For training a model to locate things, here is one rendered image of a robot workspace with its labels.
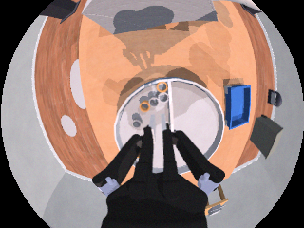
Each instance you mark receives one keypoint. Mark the blue crate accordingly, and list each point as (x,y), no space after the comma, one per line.
(238,105)

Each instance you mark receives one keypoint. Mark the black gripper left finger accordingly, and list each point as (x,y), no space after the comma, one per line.
(112,177)

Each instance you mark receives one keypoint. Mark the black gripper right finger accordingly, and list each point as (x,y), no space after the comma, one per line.
(206,174)

